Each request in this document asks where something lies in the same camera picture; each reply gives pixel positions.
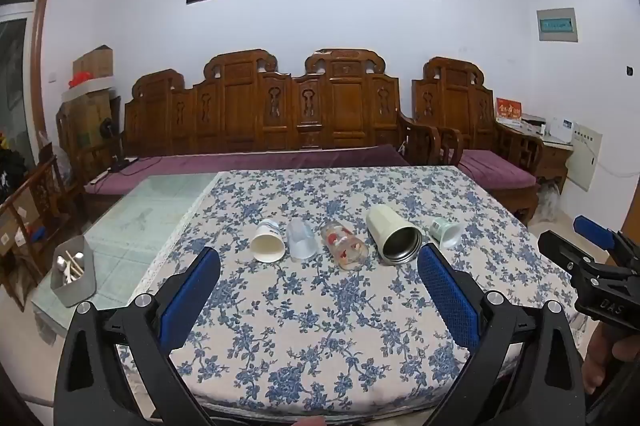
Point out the grey wall electrical panel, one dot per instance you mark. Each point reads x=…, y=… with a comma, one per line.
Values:
x=557, y=25

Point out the red box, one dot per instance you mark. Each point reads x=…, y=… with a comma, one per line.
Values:
x=508, y=111

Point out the carved wooden sofa bench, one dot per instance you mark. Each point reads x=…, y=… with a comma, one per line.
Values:
x=260, y=106

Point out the clear plastic cup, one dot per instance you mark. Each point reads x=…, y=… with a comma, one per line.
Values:
x=302, y=240

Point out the blue floral tablecloth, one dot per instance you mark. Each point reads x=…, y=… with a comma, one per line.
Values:
x=320, y=321

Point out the cream metal wall box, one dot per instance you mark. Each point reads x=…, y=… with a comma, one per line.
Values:
x=582, y=154

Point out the white box with blue label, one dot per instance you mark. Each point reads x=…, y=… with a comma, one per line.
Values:
x=560, y=130

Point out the person's right hand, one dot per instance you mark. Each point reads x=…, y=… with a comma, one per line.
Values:
x=599, y=363

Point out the pale green small cup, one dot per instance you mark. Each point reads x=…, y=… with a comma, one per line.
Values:
x=445, y=232

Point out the grey utensil holder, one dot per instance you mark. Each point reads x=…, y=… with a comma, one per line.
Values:
x=75, y=288

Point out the small cardboard box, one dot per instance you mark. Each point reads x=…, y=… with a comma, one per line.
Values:
x=94, y=61

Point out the metal spoon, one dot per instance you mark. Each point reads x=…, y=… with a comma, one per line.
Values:
x=60, y=266

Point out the carved wooden armchair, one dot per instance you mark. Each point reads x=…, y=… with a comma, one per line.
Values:
x=465, y=106

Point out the cream steel tumbler cup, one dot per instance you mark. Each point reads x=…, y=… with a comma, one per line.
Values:
x=387, y=226

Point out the wooden side table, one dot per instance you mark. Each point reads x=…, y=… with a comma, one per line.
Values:
x=555, y=156

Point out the red patterned glass cup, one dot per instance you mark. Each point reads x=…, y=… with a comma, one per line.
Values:
x=344, y=245

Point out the white device on side table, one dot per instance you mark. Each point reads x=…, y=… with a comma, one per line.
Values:
x=533, y=122

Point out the purple armchair cushion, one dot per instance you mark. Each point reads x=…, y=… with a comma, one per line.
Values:
x=495, y=169

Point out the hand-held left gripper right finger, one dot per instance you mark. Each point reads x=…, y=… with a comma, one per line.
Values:
x=447, y=296

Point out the wooden door frame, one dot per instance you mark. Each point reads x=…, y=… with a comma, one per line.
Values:
x=42, y=51

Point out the large cardboard box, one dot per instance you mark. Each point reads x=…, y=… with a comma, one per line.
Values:
x=87, y=121

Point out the clear plastic bag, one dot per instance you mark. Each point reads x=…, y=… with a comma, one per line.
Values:
x=550, y=203

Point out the purple sofa cushion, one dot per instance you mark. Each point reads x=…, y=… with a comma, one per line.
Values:
x=250, y=164

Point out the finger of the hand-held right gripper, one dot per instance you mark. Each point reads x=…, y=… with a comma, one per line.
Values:
x=592, y=230
x=562, y=250

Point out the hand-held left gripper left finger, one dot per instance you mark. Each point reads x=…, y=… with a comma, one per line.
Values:
x=187, y=301

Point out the black desk fan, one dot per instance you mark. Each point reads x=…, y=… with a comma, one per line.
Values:
x=112, y=141

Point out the wooden side chair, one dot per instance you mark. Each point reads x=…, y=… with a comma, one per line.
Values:
x=35, y=216

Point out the wooden chopstick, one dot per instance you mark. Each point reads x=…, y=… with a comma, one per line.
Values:
x=75, y=262
x=70, y=267

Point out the white paper cup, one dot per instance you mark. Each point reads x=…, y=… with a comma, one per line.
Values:
x=267, y=242

